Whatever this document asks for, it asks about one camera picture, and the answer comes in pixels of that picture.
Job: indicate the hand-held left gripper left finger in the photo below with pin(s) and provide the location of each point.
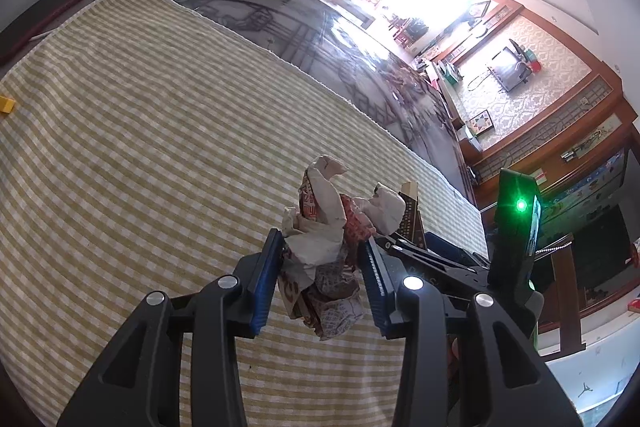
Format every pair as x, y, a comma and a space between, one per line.
265, 287

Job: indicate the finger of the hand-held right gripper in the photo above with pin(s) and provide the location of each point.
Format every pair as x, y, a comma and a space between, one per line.
450, 249
430, 267

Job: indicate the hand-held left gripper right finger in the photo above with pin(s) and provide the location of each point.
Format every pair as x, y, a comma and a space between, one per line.
375, 287

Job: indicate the dark cigarette box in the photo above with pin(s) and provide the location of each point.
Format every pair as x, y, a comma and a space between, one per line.
411, 217

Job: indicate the red white wrapper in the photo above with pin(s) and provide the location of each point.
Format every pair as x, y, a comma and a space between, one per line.
320, 247

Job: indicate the colourful door poster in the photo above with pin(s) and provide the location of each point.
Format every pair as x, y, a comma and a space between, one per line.
590, 187

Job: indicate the framed geometric picture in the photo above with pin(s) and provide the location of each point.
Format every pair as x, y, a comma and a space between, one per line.
481, 123

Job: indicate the television cabinet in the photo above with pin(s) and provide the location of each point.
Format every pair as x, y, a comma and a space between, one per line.
450, 107

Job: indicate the yellow striped mat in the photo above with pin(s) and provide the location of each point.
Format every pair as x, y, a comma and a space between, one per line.
150, 157

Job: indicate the wooden dining chairs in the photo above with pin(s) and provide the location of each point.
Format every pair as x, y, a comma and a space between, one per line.
400, 37

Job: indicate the dark red phone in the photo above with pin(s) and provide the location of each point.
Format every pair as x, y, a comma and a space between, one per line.
40, 19

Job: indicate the red white wall notice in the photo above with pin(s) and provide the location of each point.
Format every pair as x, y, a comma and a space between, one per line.
541, 177

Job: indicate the hanging wall scroll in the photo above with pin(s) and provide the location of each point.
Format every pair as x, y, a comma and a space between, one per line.
590, 142

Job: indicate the wall television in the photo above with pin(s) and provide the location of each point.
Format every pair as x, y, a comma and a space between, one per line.
507, 69

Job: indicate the wall shelf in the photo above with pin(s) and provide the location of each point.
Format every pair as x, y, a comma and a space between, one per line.
532, 64

